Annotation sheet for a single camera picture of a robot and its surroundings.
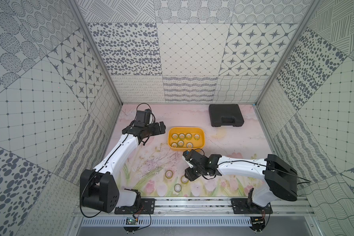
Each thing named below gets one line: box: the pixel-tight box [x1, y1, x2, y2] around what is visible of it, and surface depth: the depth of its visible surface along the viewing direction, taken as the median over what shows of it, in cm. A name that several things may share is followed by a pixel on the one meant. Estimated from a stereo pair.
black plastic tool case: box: [208, 103, 245, 128], surface depth 109 cm
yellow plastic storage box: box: [167, 126, 206, 152], surface depth 100 cm
